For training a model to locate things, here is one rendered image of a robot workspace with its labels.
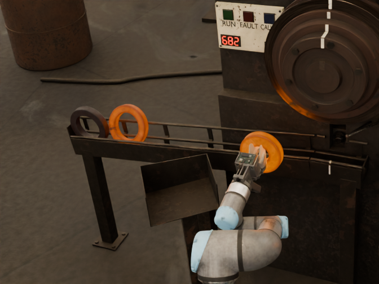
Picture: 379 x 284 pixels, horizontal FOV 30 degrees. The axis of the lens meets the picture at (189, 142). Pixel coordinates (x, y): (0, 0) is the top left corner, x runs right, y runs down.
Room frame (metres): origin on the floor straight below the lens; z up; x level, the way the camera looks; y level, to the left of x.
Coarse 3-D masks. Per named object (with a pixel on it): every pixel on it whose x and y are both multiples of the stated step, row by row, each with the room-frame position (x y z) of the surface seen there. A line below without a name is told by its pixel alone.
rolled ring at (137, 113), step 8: (128, 104) 2.61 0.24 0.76; (112, 112) 2.62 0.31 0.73; (120, 112) 2.60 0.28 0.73; (128, 112) 2.58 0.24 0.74; (136, 112) 2.56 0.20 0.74; (112, 120) 2.61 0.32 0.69; (136, 120) 2.55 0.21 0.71; (144, 120) 2.54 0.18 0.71; (112, 128) 2.60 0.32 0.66; (144, 128) 2.52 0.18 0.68; (112, 136) 2.59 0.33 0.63; (120, 136) 2.57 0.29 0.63; (136, 136) 2.53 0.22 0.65; (144, 136) 2.52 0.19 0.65
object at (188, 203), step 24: (144, 168) 2.20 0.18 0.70; (168, 168) 2.21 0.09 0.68; (192, 168) 2.22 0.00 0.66; (144, 192) 2.04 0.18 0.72; (168, 192) 2.18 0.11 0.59; (192, 192) 2.15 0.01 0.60; (216, 192) 2.05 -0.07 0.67; (168, 216) 2.04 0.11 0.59; (192, 216) 2.09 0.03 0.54; (192, 240) 2.09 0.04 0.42
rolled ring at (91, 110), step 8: (80, 112) 2.65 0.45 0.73; (88, 112) 2.63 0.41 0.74; (96, 112) 2.63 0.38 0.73; (72, 120) 2.68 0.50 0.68; (96, 120) 2.61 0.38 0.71; (104, 120) 2.61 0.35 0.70; (72, 128) 2.68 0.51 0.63; (80, 128) 2.68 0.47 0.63; (104, 128) 2.59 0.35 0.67; (96, 136) 2.64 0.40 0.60; (104, 136) 2.59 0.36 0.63
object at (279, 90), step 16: (304, 0) 2.18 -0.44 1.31; (320, 0) 2.10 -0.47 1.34; (336, 0) 2.07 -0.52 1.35; (352, 0) 2.09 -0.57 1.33; (288, 16) 2.15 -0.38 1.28; (368, 16) 2.02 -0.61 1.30; (272, 32) 2.18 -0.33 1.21; (272, 48) 2.18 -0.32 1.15; (272, 80) 2.18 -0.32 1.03; (304, 112) 2.13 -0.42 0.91; (368, 112) 2.01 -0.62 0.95
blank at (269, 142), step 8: (248, 136) 2.06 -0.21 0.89; (256, 136) 2.04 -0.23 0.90; (264, 136) 2.03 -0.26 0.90; (272, 136) 2.04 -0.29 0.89; (248, 144) 2.05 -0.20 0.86; (256, 144) 2.04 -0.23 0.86; (264, 144) 2.02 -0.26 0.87; (272, 144) 2.01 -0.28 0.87; (280, 144) 2.02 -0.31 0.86; (248, 152) 2.05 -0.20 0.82; (272, 152) 2.01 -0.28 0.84; (280, 152) 2.00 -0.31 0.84; (272, 160) 2.01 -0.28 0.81; (280, 160) 1.99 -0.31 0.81; (272, 168) 2.00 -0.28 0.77
